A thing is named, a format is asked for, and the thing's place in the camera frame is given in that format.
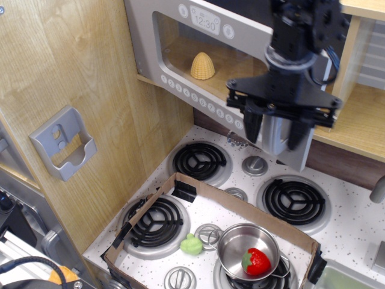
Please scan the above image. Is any green toy vegetable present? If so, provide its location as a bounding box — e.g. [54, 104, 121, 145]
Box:
[180, 233, 203, 256]

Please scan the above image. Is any front silver stove knob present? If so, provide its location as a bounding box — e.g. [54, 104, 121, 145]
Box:
[164, 266, 197, 289]

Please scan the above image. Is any back right black burner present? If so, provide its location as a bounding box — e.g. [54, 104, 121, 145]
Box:
[255, 175, 331, 235]

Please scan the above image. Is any grey toy faucet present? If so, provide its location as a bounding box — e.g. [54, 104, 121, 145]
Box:
[369, 176, 385, 204]

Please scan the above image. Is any toy sink basin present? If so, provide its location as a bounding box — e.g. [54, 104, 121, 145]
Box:
[305, 259, 384, 289]

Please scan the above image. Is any cardboard tray border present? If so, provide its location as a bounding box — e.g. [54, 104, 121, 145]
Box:
[100, 173, 327, 288]

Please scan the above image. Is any red toy strawberry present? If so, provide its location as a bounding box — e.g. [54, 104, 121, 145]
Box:
[241, 247, 271, 276]

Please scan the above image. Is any yellow toy corn cob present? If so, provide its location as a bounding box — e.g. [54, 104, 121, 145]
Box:
[190, 52, 215, 80]

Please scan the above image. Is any grey wall holder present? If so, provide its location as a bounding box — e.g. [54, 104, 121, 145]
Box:
[29, 105, 97, 181]

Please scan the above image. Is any grey oven door handle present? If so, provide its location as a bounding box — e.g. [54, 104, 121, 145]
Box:
[41, 230, 62, 259]

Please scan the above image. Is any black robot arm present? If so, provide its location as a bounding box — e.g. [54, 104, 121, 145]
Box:
[226, 1, 349, 151]

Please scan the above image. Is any small steel pot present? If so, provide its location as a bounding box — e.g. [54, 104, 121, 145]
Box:
[216, 223, 291, 282]

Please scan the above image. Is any centre silver stove knob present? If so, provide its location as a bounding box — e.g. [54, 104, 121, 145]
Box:
[194, 223, 222, 251]

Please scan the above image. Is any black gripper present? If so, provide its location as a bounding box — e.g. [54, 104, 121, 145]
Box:
[226, 68, 342, 151]

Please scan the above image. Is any small middle stove knob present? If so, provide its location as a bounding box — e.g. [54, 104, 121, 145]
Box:
[224, 187, 248, 202]

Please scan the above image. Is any silver stove knob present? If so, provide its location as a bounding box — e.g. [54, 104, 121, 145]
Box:
[242, 156, 268, 176]
[194, 223, 222, 251]
[164, 266, 197, 289]

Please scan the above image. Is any black braided cable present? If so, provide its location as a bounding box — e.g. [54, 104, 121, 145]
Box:
[0, 255, 72, 289]

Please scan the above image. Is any orange round object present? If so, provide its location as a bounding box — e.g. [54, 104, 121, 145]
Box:
[48, 266, 79, 285]

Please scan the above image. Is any front left black burner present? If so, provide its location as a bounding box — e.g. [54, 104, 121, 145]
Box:
[123, 196, 191, 260]

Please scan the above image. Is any back silver stove knob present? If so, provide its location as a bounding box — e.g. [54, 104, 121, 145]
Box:
[242, 156, 268, 176]

